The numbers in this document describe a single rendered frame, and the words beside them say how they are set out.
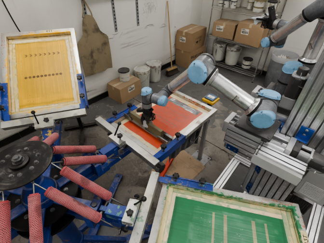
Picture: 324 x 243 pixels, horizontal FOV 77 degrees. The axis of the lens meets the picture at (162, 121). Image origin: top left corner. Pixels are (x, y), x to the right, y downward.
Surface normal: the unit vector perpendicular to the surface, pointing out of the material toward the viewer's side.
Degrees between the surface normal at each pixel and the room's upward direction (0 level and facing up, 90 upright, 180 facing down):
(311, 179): 90
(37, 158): 0
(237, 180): 0
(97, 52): 89
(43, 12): 90
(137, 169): 0
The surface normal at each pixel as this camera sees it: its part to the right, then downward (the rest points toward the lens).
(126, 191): 0.00, -0.76
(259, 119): -0.36, 0.64
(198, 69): -0.59, 0.51
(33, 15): 0.73, 0.44
